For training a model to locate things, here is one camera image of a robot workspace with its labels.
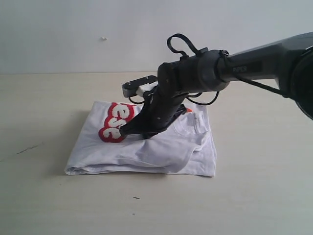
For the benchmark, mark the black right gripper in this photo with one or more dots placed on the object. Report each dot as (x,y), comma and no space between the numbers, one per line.
(157,114)

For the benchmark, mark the white t-shirt red lettering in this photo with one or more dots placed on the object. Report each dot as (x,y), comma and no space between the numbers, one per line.
(186,147)

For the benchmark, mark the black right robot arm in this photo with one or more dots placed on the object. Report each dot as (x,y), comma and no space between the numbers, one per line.
(284,67)

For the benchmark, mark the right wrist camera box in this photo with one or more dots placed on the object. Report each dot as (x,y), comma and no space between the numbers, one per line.
(139,86)

